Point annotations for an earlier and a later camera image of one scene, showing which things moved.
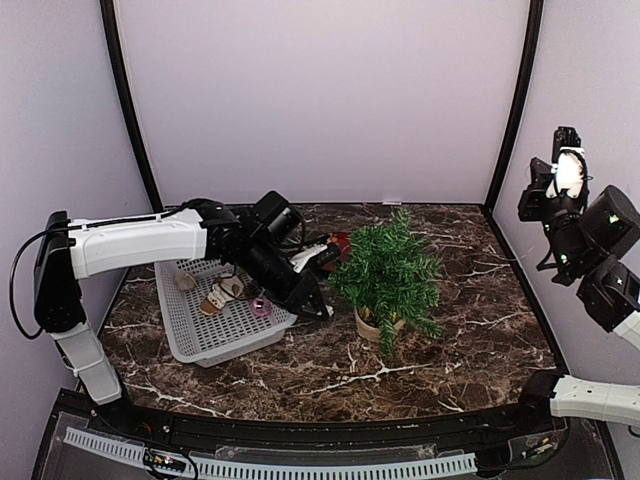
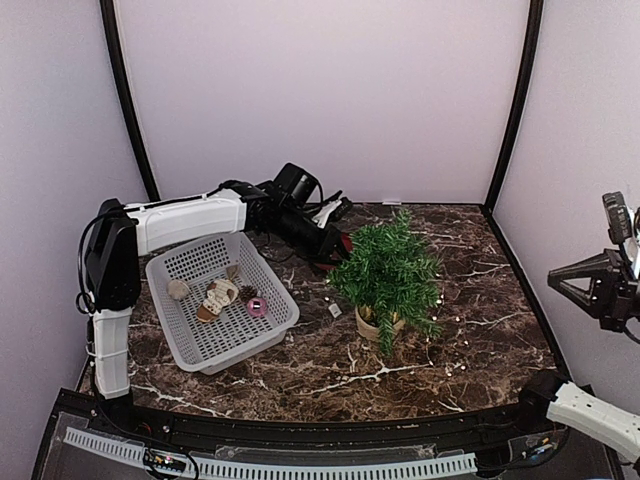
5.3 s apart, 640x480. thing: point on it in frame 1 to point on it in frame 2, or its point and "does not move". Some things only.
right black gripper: x=541 y=174 to x=609 y=296
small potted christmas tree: x=391 y=276 does not move
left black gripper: x=306 y=287 to x=330 y=241
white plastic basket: x=215 y=315 does not move
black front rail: x=496 y=423 does not move
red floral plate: x=344 y=241 does not move
